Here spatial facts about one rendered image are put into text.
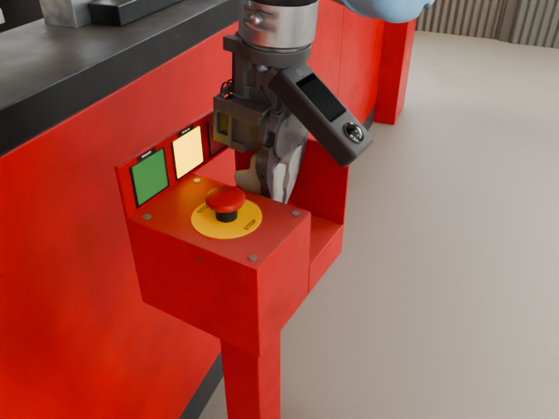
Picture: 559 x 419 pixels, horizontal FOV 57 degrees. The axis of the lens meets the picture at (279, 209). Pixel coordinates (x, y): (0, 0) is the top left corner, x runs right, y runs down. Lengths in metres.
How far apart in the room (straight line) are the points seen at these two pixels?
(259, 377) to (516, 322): 1.04
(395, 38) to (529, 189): 0.86
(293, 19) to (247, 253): 0.22
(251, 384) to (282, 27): 0.46
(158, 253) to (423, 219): 1.48
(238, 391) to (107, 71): 0.47
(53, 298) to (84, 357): 0.13
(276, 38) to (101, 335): 0.52
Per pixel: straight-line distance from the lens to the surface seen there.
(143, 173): 0.54
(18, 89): 0.64
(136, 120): 0.77
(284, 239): 0.50
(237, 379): 0.75
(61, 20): 0.86
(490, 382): 1.45
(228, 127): 0.56
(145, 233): 0.54
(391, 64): 2.49
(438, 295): 1.63
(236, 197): 0.51
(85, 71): 0.68
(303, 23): 0.50
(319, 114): 0.51
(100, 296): 0.79
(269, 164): 0.54
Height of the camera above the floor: 1.09
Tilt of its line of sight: 35 degrees down
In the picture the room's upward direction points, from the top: straight up
